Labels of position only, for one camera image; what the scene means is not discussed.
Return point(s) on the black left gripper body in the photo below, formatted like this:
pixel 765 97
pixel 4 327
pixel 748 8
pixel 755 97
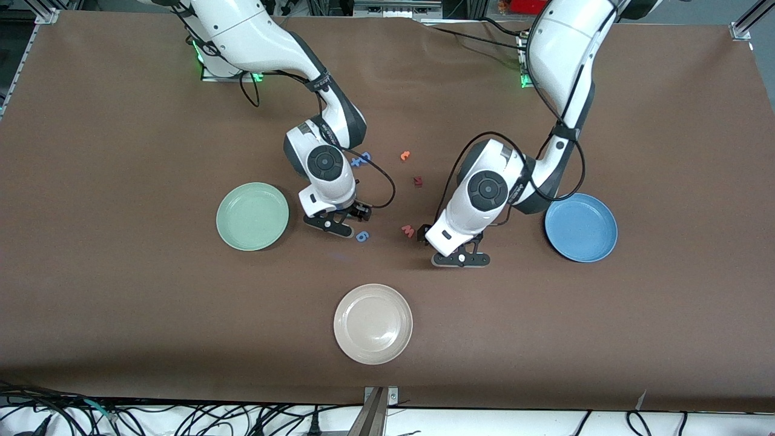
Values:
pixel 428 234

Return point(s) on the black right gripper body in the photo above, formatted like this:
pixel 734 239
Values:
pixel 352 209

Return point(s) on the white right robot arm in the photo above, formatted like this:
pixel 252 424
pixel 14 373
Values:
pixel 254 36

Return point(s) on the pink foam letter w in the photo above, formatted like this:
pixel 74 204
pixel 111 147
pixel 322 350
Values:
pixel 407 231

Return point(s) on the blue foam letter g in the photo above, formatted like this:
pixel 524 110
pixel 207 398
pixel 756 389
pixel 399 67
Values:
pixel 358 232

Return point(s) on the blue foam letter p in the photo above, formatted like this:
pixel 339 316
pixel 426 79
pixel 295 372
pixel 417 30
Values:
pixel 367 157

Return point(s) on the beige plate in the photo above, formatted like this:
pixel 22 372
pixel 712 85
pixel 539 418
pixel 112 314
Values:
pixel 373 324

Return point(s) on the pale green plate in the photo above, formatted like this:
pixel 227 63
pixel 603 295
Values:
pixel 252 217

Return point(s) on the blue plate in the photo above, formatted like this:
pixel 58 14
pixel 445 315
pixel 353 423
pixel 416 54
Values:
pixel 584 230

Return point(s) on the aluminium beam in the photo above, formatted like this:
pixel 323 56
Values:
pixel 369 421

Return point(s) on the grey equipment box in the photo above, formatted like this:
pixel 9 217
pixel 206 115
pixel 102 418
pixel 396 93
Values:
pixel 396 9

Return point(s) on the red box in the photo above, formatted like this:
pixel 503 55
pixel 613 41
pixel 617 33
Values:
pixel 521 6

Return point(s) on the brown table cover sheet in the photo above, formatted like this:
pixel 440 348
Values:
pixel 121 303

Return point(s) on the silver metal bracket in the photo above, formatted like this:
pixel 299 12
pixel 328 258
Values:
pixel 393 396

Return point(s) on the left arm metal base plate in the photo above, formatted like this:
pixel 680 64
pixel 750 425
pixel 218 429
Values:
pixel 524 77

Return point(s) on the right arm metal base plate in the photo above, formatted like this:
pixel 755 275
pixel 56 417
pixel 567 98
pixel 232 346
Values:
pixel 218 77

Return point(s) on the aluminium table rail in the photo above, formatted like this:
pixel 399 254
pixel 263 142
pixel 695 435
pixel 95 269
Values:
pixel 48 17

